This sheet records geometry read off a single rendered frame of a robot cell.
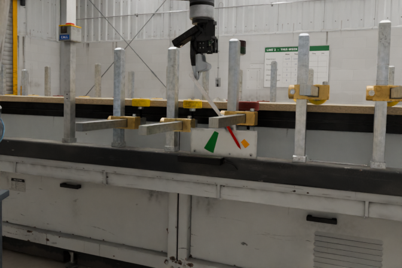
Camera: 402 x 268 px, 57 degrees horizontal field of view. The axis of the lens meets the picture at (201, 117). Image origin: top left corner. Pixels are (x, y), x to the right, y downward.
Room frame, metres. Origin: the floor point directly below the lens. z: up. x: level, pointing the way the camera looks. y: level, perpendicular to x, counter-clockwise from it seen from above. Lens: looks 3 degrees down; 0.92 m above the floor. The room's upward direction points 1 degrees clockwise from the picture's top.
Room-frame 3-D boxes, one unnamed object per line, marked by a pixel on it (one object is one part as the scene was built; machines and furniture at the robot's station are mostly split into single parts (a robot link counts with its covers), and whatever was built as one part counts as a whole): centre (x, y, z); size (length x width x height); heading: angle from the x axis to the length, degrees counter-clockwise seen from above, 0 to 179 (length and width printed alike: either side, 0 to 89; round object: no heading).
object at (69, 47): (1.68, 0.59, 0.93); 0.05 x 0.05 x 0.45; 69
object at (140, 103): (1.67, 0.27, 0.85); 0.08 x 0.08 x 0.11
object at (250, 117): (1.40, -0.14, 0.85); 0.14 x 0.06 x 0.05; 69
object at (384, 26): (1.22, -0.59, 0.94); 0.04 x 0.04 x 0.48; 69
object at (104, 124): (1.49, 0.34, 0.80); 0.44 x 0.03 x 0.04; 159
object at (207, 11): (1.37, 0.00, 1.22); 0.10 x 0.09 x 0.05; 159
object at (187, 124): (1.48, 0.09, 0.81); 0.14 x 0.06 x 0.05; 69
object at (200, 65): (1.35, 0.01, 1.03); 0.06 x 0.03 x 0.09; 69
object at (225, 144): (1.39, -0.08, 0.75); 0.26 x 0.01 x 0.10; 69
